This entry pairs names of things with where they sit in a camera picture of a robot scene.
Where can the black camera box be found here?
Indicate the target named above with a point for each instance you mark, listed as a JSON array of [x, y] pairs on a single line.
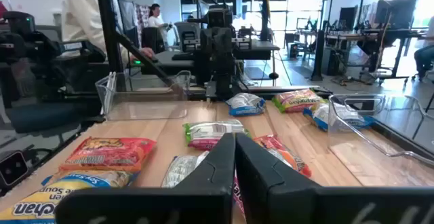
[[13, 168]]

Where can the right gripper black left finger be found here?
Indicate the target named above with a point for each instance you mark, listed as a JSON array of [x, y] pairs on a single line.
[[203, 197]]

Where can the black floor post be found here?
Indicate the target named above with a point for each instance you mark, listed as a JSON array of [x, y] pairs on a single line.
[[318, 56]]

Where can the black machine with green light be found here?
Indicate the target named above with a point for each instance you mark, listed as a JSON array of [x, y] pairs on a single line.
[[34, 51]]

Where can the black monitor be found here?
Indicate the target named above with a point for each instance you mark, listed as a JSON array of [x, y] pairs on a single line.
[[396, 12]]

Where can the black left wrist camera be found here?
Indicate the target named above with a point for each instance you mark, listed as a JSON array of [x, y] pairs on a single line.
[[220, 17]]

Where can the blue Maruchan noodle pack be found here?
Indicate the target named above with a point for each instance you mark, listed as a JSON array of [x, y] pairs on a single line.
[[318, 117], [181, 169], [51, 200], [245, 104]]

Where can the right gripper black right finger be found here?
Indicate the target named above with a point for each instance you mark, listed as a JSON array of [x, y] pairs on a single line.
[[271, 197]]

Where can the black desk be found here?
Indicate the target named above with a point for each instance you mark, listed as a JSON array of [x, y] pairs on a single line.
[[393, 34], [257, 49]]

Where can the orange Maruchan noodle pack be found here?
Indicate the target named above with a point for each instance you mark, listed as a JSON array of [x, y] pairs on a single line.
[[288, 157], [108, 154]]

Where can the black rig frame post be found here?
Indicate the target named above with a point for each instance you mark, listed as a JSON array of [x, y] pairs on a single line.
[[108, 30]]

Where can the person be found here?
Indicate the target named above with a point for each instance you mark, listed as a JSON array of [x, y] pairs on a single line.
[[156, 20], [424, 54], [81, 13]]

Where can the green Maruchan noodle pack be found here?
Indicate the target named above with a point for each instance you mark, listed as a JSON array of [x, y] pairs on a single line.
[[210, 134], [296, 100]]

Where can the clear plastic bin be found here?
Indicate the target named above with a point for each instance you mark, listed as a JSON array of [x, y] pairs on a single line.
[[146, 110], [373, 156]]

